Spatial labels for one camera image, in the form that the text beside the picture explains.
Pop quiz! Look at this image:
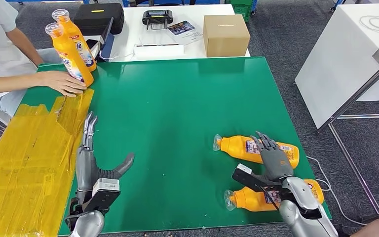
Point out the yellow taped cardboard sheet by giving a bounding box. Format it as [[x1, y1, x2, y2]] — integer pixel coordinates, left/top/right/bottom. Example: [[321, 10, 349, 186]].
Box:
[[0, 89, 95, 237]]

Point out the thin white power cable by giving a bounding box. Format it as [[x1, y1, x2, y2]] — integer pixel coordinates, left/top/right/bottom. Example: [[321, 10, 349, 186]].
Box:
[[306, 156, 368, 227]]

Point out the blue metal rack leg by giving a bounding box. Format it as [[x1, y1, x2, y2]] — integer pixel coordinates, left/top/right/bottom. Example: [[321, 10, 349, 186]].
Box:
[[331, 0, 347, 13]]

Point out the large white table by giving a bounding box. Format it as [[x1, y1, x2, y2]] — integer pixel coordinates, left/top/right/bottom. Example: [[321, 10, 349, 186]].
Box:
[[295, 3, 379, 130]]

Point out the white desk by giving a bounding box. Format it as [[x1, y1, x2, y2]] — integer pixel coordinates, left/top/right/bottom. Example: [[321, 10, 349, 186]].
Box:
[[91, 3, 251, 63]]

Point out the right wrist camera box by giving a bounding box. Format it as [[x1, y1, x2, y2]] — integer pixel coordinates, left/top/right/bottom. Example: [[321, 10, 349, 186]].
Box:
[[232, 163, 283, 194]]

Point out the orange detergent bottle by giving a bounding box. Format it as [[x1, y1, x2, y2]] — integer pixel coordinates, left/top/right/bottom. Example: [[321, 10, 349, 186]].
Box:
[[51, 9, 97, 72], [213, 134, 300, 169], [224, 178, 325, 213], [44, 22, 94, 87]]

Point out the brown cardboard box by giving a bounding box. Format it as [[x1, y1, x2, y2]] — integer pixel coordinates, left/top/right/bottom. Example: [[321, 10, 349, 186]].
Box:
[[203, 14, 251, 58]]

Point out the blue metal rack frame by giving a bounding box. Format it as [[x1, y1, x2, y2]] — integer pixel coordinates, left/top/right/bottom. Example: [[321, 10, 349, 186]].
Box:
[[123, 0, 221, 5]]

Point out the black remote controller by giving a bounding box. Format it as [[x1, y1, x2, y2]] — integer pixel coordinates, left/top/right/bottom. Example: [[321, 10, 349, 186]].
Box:
[[142, 9, 174, 30]]

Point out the printed booklet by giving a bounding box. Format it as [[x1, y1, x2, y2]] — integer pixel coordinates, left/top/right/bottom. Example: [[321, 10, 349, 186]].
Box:
[[167, 20, 204, 46]]

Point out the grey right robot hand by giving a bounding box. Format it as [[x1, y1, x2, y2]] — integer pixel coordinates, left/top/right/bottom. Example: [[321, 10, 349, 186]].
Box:
[[250, 131, 295, 182]]

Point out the grey metal table frame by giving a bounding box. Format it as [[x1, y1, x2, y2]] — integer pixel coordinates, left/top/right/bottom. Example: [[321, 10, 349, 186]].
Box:
[[317, 68, 379, 215]]

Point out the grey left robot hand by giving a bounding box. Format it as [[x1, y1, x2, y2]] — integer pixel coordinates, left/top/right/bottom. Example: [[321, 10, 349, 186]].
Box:
[[75, 111, 135, 197]]

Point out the flat white box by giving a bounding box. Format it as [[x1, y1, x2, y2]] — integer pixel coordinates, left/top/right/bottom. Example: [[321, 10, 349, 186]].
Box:
[[134, 44, 185, 61]]

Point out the tablet with blue cover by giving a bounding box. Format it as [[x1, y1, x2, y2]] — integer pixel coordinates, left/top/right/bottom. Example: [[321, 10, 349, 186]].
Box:
[[94, 17, 115, 63]]

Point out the black zip case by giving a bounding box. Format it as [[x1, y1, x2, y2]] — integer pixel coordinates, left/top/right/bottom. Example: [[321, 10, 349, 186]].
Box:
[[73, 3, 125, 36]]

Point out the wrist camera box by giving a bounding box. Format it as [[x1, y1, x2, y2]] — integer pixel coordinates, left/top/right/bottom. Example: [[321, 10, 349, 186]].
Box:
[[232, 163, 283, 194], [83, 178, 121, 213]]

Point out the person's right hand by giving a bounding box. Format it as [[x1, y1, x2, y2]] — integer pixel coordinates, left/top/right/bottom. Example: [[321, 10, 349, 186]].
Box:
[[37, 70, 87, 98]]

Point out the green work table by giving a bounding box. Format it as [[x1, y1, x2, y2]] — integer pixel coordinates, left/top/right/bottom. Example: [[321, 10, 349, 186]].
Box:
[[19, 56, 332, 236]]

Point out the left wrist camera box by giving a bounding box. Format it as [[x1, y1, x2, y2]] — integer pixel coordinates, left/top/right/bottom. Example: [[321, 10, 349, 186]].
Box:
[[83, 178, 121, 213]]

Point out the green plastic crate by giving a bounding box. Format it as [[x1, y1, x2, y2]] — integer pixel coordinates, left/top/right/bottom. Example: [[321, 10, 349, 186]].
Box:
[[225, 0, 258, 22]]

